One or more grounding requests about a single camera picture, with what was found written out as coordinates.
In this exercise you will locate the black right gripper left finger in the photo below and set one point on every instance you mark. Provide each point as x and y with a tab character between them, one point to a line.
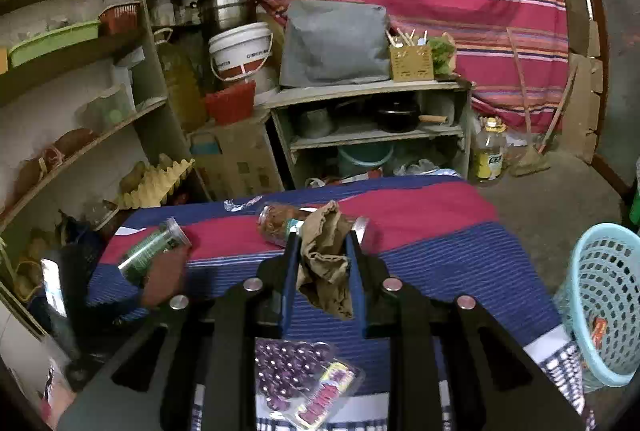
150	382

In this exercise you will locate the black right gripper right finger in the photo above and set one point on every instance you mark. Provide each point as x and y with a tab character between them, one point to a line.
450	362

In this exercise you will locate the brown scrub sponge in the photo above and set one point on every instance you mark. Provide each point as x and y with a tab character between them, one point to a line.
166	277

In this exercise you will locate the purple grape candy packet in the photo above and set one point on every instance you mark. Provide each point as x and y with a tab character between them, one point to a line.
304	382

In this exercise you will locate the brown paper bag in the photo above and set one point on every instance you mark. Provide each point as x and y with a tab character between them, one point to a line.
322	278

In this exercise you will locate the green label spice jar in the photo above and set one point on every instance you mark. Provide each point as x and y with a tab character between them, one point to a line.
136	263

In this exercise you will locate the striped blue red tablecloth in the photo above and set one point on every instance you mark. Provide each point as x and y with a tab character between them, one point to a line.
435	232

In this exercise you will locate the light blue plastic basket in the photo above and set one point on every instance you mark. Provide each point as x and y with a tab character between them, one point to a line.
599	305

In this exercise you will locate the white label spice jar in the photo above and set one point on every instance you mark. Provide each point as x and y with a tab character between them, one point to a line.
323	228

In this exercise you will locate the yellow egg carton tray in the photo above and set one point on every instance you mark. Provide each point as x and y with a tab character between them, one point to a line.
150	186

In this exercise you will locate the cardboard box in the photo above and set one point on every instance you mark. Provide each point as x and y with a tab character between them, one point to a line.
237	160

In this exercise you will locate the yellow oil bottle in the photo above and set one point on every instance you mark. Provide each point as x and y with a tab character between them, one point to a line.
489	149

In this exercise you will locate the broom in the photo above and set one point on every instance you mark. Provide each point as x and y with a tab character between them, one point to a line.
533	159

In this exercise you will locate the red plastic basket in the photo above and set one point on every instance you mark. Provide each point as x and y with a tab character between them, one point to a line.
233	104

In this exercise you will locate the grey low shelf unit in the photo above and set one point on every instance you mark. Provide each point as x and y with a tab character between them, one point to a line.
340	131

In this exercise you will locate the yellow utensil holder box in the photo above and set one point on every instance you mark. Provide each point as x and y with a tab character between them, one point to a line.
410	56

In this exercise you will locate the white plastic bucket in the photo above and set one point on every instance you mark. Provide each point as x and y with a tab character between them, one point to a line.
240	52

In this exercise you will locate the grey cloth cover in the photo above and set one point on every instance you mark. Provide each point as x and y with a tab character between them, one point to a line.
327	43

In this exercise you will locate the green plastic tray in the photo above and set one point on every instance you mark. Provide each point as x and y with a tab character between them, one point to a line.
54	40

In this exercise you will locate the steel pot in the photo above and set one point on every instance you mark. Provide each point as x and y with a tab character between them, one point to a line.
222	15

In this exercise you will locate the grey wall shelf unit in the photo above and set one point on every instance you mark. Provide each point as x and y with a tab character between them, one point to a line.
74	122

